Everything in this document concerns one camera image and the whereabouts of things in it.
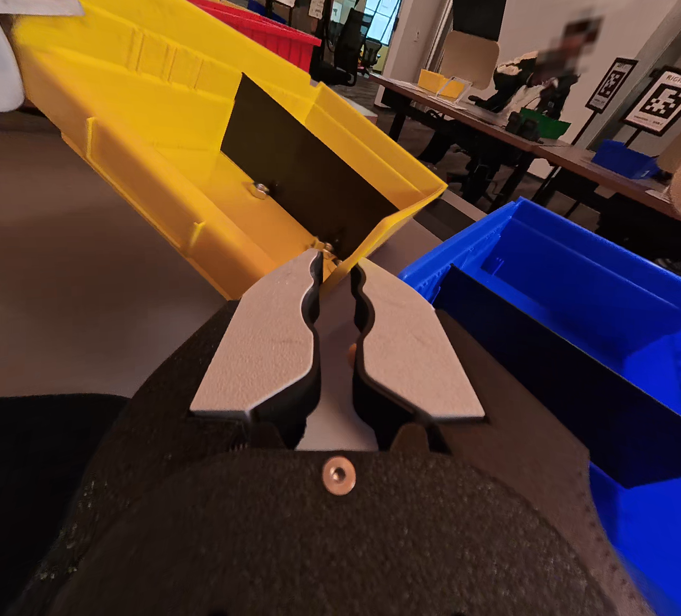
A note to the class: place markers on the black panel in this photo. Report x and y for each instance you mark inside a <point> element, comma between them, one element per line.
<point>481,4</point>

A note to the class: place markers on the small wooden board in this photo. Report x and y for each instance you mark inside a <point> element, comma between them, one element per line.
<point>471,60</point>

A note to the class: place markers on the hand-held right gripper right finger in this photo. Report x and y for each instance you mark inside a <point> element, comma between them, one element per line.
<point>415,355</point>

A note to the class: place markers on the person's right hand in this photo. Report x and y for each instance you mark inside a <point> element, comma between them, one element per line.
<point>351,355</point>

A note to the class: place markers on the black office chair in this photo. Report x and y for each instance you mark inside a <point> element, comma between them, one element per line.
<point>346,41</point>

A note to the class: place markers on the green bin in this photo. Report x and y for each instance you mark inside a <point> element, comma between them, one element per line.
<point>553,126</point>

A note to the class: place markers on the small yellow bin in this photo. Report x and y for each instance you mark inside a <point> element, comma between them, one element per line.
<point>431,81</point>

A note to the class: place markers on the black and white marker board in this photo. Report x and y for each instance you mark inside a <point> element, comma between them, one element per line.
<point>612,83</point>
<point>657,102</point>

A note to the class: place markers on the brown office desk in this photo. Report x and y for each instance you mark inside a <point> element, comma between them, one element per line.
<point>585,163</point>
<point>452,110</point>

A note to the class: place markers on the yellow plastic bin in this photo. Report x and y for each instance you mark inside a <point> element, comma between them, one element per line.
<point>133,83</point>

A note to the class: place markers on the red plastic bin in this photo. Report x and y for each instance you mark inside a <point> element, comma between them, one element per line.
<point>276,38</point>

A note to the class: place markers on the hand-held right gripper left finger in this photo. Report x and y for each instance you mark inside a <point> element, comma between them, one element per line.
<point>260,350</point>

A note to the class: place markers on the small white stand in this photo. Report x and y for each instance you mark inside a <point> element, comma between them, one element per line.
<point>455,86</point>

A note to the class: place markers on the blue plastic bin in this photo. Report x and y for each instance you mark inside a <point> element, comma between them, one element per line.
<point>622,161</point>
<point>532,254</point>

